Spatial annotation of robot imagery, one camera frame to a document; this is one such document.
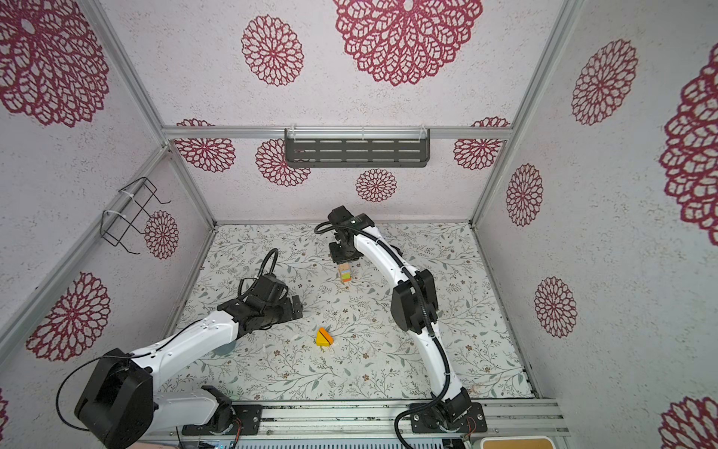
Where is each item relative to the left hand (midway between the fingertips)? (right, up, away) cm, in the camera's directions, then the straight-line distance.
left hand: (290, 313), depth 87 cm
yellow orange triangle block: (+11, -7, -1) cm, 13 cm away
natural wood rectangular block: (+17, +14, +15) cm, 26 cm away
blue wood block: (+17, +12, +13) cm, 24 cm away
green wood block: (+17, +11, +12) cm, 23 cm away
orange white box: (+60, -27, -19) cm, 68 cm away
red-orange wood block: (+17, +9, +14) cm, 24 cm away
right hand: (+15, +19, +7) cm, 25 cm away
